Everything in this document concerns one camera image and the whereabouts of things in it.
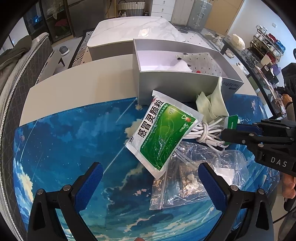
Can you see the white marble coffee table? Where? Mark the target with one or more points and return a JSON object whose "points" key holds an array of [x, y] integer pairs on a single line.
{"points": [[115, 36]]}

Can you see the small green packet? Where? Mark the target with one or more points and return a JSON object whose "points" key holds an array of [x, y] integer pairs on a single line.
{"points": [[232, 122]]}

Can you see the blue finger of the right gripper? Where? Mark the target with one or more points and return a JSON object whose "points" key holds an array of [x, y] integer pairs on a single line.
{"points": [[248, 127], [246, 136]]}

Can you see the grey phone box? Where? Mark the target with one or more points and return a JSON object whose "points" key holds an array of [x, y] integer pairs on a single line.
{"points": [[151, 62]]}

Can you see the clear zip bag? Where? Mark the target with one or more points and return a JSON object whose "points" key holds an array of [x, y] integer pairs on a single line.
{"points": [[181, 185]]}

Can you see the wicker basket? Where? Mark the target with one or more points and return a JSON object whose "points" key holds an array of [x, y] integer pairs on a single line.
{"points": [[132, 8]]}

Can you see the silver suitcase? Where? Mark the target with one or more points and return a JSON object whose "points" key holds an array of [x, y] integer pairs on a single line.
{"points": [[199, 15]]}

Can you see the green white medicine sachet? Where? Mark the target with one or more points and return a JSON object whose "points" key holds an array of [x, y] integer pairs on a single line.
{"points": [[166, 122]]}

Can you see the pale green cloth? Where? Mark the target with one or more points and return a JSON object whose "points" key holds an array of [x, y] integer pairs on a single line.
{"points": [[213, 105]]}

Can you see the black glass side table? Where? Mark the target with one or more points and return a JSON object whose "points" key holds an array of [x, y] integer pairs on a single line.
{"points": [[266, 89]]}

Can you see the shoe rack with shoes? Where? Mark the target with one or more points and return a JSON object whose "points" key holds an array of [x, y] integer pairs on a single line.
{"points": [[265, 44]]}

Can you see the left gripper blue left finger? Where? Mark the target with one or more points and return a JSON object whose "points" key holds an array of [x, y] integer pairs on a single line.
{"points": [[85, 185]]}

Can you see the white plush object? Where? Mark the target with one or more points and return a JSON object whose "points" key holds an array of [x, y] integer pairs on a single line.
{"points": [[237, 42]]}

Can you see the person right hand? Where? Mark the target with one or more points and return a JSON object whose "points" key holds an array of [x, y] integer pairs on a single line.
{"points": [[288, 186]]}

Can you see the olive brown blanket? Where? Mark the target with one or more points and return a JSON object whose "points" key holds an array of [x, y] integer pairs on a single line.
{"points": [[10, 57]]}

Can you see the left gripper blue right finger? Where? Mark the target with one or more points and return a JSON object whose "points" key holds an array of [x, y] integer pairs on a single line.
{"points": [[216, 187]]}

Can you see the white drawer desk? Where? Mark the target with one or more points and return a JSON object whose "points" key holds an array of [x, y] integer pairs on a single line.
{"points": [[163, 8]]}

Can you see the grey quilted sofa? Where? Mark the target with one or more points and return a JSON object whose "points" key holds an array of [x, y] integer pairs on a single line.
{"points": [[22, 74]]}

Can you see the grey dotted sock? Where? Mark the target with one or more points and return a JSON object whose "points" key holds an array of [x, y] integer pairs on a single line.
{"points": [[202, 63]]}

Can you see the beige suitcase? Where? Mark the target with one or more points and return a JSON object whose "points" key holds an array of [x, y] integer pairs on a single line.
{"points": [[181, 12]]}

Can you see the black glass cabinet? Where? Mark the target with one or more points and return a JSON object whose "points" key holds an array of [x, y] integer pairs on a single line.
{"points": [[49, 17]]}

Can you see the blue sky print mat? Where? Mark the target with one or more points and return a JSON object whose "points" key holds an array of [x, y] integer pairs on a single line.
{"points": [[54, 151]]}

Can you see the grey slipper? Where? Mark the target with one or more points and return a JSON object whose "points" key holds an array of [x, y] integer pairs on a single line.
{"points": [[64, 50]]}

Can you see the white foam piece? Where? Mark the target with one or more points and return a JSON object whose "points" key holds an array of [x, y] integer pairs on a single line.
{"points": [[181, 66]]}

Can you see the tan wooden door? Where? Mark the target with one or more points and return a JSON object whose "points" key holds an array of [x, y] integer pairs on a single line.
{"points": [[222, 15]]}

